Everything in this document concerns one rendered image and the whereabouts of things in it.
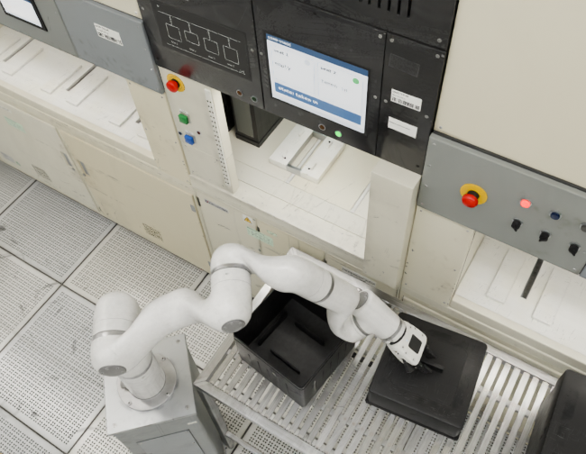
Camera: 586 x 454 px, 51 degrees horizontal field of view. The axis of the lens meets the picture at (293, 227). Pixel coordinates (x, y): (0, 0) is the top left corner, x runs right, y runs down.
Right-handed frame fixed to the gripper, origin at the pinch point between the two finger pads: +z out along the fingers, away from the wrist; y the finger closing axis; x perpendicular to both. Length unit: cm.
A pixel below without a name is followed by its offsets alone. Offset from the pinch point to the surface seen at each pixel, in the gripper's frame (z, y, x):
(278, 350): -23.5, -10.4, 40.4
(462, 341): 7.7, 11.7, -3.8
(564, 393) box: 16.9, 0.6, -34.3
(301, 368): -16.7, -13.0, 33.7
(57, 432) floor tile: -33, -55, 159
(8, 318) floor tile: -73, -20, 198
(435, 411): 7.0, -12.2, -3.0
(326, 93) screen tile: -79, 29, -17
